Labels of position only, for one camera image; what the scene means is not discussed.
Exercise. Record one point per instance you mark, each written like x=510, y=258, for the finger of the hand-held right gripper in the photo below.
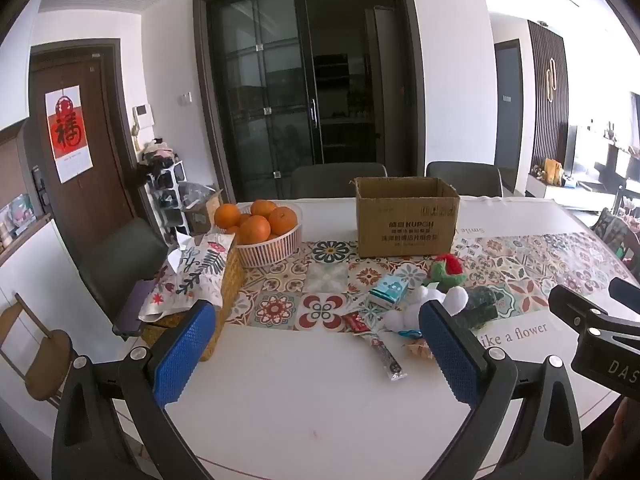
x=575, y=305
x=625, y=290

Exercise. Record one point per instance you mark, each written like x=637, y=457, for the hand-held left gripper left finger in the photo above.
x=185, y=355

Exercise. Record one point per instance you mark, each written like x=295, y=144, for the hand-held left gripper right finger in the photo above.
x=450, y=352

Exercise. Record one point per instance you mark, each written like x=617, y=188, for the white plush toy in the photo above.
x=407, y=317

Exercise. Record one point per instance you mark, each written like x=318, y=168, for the green scouring pad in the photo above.
x=480, y=305

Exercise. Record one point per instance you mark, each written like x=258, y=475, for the brown cardboard box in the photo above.
x=407, y=225

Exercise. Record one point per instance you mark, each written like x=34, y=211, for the person's right forearm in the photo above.
x=627, y=435

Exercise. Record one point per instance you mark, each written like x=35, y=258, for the gold candy wrapper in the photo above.
x=417, y=349

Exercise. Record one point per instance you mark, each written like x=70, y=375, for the blue candy wrapper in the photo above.
x=407, y=332

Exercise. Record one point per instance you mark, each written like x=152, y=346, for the patterned armchair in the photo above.
x=612, y=232

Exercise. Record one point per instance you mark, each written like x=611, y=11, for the long snack stick packet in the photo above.
x=387, y=360

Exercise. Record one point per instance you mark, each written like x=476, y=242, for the wicker basket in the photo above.
x=226, y=300

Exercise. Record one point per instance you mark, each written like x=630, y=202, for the red and green plush toy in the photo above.
x=445, y=270

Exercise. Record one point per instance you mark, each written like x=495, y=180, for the teal tissue packet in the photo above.
x=387, y=292

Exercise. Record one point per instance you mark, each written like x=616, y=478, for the floral printed cloth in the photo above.
x=200, y=265

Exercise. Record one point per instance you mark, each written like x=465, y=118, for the red candy wrapper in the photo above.
x=356, y=322

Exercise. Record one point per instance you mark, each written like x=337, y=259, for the white low cabinet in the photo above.
x=570, y=195

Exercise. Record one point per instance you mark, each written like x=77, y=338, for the dark dining chair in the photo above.
x=337, y=180
x=125, y=257
x=465, y=176

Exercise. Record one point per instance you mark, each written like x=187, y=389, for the white fruit basket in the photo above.
x=260, y=255

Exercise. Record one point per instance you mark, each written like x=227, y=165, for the yellow bag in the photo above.
x=551, y=171

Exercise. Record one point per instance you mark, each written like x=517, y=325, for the wooden chair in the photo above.
x=47, y=365

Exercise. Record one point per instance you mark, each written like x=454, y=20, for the small open cardboard box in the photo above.
x=202, y=215

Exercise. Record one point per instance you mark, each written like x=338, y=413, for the orange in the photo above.
x=227, y=216
x=283, y=220
x=255, y=230
x=263, y=207
x=243, y=219

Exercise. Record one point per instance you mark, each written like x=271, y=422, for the white shoe rack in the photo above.
x=167, y=200

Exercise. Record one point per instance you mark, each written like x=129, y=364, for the white sideboard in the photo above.
x=40, y=270

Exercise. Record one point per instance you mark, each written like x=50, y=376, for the dark interior door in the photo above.
x=507, y=120

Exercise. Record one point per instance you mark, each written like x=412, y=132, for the pile of clothes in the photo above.
x=155, y=154

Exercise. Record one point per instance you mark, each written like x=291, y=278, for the brown entrance door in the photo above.
x=102, y=160

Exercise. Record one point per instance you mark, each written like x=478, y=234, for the black door lock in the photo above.
x=39, y=187

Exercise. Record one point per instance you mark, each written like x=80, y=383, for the glass sliding door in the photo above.
x=270, y=85

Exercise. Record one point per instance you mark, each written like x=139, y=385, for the gold wall ornament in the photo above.
x=551, y=80

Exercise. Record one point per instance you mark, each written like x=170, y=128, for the white wall intercom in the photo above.
x=143, y=117

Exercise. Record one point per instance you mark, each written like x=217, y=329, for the red and white wall calendar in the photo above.
x=67, y=130

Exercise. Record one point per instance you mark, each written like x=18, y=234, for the white light switch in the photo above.
x=185, y=98

